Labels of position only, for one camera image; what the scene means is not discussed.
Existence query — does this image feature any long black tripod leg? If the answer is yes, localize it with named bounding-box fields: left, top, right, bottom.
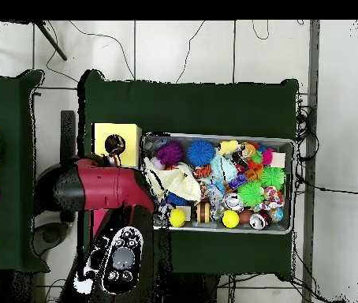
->
left=35, top=21, right=68, bottom=62

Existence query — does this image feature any yellow tennis-seam ball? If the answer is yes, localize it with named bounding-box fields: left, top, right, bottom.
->
left=220, top=209, right=241, bottom=229

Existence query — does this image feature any red drink can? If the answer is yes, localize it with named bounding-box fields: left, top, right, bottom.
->
left=248, top=209, right=273, bottom=230

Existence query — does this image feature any green spiky ball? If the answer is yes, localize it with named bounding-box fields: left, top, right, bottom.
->
left=237, top=180, right=266, bottom=208
left=259, top=166, right=286, bottom=191

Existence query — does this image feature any black floor cable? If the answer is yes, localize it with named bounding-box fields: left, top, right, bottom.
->
left=295, top=174, right=358, bottom=196

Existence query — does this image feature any purple spiky toy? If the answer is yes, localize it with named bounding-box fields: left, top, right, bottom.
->
left=155, top=140, right=185, bottom=166

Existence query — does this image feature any dark green tablecloth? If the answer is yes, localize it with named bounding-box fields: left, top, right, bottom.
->
left=77, top=69, right=300, bottom=280

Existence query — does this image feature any dark grey rounded floor object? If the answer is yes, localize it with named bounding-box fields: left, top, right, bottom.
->
left=32, top=221, right=71, bottom=256

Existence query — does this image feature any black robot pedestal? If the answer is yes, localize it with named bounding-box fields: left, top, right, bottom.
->
left=170, top=273, right=221, bottom=303

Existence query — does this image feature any cream waffle cloth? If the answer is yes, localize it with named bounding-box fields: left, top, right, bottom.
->
left=143, top=156, right=203, bottom=203

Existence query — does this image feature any clear mesh bin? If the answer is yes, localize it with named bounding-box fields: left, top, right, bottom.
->
left=140, top=132, right=295, bottom=235

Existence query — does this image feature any silver drink can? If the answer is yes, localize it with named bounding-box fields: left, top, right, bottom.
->
left=223, top=192, right=244, bottom=211

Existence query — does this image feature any multicoloured patterned cloth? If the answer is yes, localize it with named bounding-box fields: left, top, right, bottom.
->
left=105, top=134, right=126, bottom=155

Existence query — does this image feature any brown striped wooden burger toy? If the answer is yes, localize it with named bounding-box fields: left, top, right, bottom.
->
left=194, top=200, right=212, bottom=224

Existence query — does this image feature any blue spiky ball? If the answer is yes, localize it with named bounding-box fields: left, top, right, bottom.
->
left=186, top=139, right=216, bottom=167

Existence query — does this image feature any wooden box with three holes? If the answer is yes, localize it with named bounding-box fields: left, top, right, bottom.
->
left=89, top=122, right=143, bottom=236

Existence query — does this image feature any smooth yellow ball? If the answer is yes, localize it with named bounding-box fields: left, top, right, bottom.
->
left=168, top=208, right=187, bottom=228

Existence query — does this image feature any dark green side-table cloth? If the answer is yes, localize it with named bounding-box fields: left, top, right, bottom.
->
left=0, top=69, right=50, bottom=274

